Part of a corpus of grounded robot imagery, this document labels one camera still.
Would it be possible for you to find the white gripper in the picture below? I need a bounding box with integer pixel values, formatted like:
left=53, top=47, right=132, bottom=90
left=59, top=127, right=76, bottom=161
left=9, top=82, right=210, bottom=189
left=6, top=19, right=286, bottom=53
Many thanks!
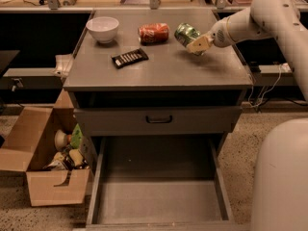
left=186, top=17, right=233, bottom=55

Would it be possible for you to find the crushed green can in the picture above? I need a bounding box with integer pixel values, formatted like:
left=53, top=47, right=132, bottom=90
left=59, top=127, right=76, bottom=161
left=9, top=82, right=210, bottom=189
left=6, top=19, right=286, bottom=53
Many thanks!
left=174, top=23, right=201, bottom=48

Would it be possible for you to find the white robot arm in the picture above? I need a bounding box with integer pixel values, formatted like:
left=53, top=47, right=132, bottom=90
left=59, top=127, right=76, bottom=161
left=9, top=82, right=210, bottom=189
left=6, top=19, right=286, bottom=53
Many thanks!
left=186, top=0, right=308, bottom=231

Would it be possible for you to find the red soda can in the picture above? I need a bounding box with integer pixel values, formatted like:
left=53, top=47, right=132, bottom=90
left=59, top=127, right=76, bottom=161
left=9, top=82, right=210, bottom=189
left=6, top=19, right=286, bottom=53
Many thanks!
left=138, top=23, right=169, bottom=44

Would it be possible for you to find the grey drawer cabinet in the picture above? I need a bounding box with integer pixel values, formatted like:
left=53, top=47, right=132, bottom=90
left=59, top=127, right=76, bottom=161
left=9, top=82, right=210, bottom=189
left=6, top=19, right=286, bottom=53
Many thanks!
left=63, top=9, right=254, bottom=137

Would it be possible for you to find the closed grey drawer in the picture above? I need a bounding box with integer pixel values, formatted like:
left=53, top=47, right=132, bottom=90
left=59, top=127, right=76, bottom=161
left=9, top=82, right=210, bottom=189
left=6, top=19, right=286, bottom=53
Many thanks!
left=74, top=106, right=242, bottom=137

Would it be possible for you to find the open grey drawer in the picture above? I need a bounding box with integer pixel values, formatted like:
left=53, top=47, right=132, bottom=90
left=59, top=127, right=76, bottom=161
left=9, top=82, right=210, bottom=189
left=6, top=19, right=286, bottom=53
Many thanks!
left=83, top=135, right=249, bottom=231

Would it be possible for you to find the black snack bar packet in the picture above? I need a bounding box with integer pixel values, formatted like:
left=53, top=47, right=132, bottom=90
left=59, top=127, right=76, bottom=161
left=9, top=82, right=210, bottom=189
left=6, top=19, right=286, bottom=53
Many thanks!
left=112, top=48, right=148, bottom=68

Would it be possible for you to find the white power strip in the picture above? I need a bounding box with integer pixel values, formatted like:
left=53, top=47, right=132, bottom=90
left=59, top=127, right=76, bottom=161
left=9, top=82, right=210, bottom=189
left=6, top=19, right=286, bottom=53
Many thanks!
left=280, top=63, right=293, bottom=73

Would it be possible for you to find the white bowl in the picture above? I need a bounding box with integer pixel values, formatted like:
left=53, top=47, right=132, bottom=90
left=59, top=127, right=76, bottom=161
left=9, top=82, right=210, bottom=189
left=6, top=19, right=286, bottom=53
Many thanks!
left=86, top=16, right=119, bottom=43

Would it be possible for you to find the green packet in box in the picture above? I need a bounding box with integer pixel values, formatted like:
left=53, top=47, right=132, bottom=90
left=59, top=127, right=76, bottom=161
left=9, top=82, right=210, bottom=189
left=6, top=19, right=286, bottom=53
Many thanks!
left=70, top=125, right=83, bottom=149

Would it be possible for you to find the white cup in box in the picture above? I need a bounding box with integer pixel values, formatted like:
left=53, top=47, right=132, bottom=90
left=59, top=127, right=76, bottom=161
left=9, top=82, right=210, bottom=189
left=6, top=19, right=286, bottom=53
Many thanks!
left=54, top=130, right=68, bottom=151

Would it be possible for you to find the cardboard box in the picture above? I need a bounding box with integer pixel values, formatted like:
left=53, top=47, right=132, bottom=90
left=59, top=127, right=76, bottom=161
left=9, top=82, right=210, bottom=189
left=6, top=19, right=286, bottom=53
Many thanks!
left=0, top=90, right=92, bottom=206

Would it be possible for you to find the black drawer handle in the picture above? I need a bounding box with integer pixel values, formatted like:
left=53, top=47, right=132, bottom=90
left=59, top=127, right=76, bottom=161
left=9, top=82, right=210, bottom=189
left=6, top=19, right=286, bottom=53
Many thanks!
left=145, top=115, right=173, bottom=124

